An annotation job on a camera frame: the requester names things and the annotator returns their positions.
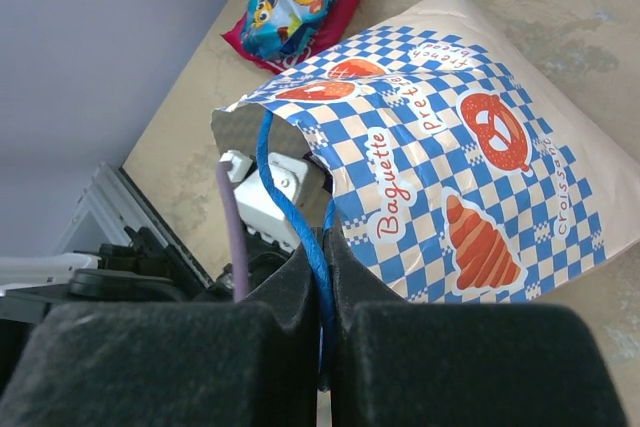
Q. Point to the aluminium rail frame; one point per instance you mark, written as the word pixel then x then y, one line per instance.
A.
pixel 111 204

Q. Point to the blue checkered paper bag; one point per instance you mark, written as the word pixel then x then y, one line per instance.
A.
pixel 460 173

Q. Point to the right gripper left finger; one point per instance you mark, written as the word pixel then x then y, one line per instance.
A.
pixel 251 363

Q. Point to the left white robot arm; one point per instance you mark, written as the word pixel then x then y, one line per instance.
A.
pixel 140 273

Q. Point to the pink snack packet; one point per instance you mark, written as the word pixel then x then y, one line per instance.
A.
pixel 329 34

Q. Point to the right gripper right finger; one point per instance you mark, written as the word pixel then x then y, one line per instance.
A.
pixel 403 364

